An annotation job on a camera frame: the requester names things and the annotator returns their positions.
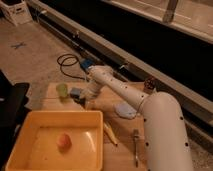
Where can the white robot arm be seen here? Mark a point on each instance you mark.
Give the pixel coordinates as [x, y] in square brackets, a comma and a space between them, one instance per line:
[166, 140]

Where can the blue sponge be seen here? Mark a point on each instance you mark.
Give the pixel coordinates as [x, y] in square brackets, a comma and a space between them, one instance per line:
[75, 92]

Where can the blue crumpled cloth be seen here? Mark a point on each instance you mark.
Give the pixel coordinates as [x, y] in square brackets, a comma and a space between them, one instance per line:
[124, 110]

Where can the yellow banana-like corn piece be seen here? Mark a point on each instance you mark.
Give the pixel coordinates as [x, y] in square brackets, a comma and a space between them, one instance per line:
[110, 133]

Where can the white cardboard box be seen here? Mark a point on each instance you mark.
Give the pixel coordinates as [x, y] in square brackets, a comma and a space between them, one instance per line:
[17, 14]

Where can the brown pepper shaker cup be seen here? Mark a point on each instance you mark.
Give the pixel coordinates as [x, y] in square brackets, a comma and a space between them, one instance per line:
[149, 85]

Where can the black chair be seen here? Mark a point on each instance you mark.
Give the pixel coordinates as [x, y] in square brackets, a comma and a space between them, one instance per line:
[12, 108]

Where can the orange peach fruit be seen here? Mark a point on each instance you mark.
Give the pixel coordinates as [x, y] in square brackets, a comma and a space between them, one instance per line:
[64, 142]

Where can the blue power device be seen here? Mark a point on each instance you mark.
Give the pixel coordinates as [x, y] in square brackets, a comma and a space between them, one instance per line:
[85, 64]

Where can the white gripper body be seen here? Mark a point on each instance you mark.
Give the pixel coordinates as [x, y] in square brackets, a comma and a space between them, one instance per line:
[92, 90]

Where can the metal fork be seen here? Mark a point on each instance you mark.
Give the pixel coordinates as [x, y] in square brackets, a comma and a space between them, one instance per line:
[136, 138]

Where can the cream gripper fingers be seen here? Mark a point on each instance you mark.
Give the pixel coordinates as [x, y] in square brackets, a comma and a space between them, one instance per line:
[80, 100]

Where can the green plastic cup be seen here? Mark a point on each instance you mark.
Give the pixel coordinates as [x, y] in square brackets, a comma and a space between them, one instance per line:
[62, 90]

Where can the yellow plastic bin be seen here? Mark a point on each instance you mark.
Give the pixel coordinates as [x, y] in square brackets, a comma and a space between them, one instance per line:
[36, 146]

